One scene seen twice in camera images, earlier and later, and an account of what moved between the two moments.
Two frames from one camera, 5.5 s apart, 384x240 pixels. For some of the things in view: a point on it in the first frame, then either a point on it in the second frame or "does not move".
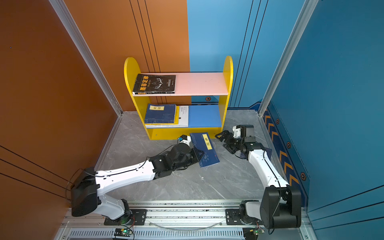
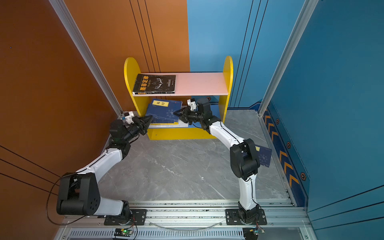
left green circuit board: (122, 232) does not move
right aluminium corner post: (308, 7) does not move
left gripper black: (196, 156) -> (144, 127)
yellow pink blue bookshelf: (174, 104) does not move
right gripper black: (226, 133) -> (184, 116)
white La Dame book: (183, 117) does not move
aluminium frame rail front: (178, 220) does not move
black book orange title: (154, 84) does not move
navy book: (202, 142) -> (163, 108)
